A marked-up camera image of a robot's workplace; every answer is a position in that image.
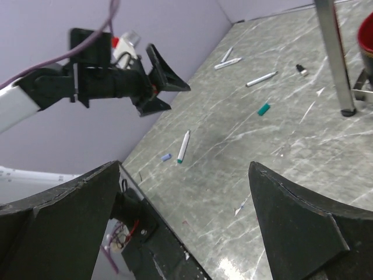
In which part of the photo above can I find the white marker black tip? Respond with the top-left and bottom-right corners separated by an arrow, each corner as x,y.
245,71 -> 278,88

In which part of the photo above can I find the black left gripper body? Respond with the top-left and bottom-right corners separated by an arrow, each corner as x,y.
69,28 -> 154,107

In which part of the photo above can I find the white marker long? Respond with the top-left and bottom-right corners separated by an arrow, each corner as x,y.
214,58 -> 242,70

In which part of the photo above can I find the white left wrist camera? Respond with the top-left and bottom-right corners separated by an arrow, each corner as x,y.
113,31 -> 140,67

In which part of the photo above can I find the black pen cap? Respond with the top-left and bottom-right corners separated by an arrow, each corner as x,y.
295,64 -> 308,77

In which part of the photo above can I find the light purple pen cap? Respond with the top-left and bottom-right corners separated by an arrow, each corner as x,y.
161,153 -> 172,162

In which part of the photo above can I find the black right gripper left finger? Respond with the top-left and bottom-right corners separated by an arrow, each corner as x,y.
1,161 -> 119,279

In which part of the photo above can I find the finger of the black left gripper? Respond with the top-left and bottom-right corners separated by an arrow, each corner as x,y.
136,97 -> 171,117
146,44 -> 191,92

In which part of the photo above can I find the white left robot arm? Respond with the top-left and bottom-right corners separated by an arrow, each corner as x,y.
1,28 -> 191,132

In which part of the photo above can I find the green pen cap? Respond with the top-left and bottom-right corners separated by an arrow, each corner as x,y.
257,103 -> 270,116

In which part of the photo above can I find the red black mug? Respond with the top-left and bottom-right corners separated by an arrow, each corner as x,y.
357,13 -> 373,86

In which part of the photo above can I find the white marker far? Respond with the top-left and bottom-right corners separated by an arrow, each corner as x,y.
221,47 -> 233,63

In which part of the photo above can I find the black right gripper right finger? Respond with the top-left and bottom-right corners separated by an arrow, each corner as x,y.
248,162 -> 372,279

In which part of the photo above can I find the steel dish rack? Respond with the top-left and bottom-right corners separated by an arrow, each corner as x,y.
314,1 -> 372,117

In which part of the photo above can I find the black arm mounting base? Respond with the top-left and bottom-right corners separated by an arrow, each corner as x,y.
109,163 -> 212,280

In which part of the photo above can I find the white marker green end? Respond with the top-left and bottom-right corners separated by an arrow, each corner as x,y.
177,130 -> 191,164

